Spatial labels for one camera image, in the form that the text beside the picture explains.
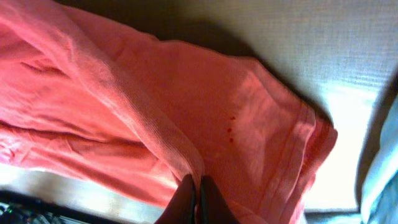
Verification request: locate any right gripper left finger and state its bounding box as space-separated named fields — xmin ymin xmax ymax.
xmin=155 ymin=174 xmax=196 ymax=224

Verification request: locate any light blue grey shirt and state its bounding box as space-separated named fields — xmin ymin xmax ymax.
xmin=361 ymin=100 xmax=397 ymax=224

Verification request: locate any orange FRAM t-shirt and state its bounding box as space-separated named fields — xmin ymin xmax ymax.
xmin=1 ymin=1 xmax=338 ymax=223

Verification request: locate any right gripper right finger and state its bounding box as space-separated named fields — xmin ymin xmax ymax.
xmin=199 ymin=175 xmax=239 ymax=224

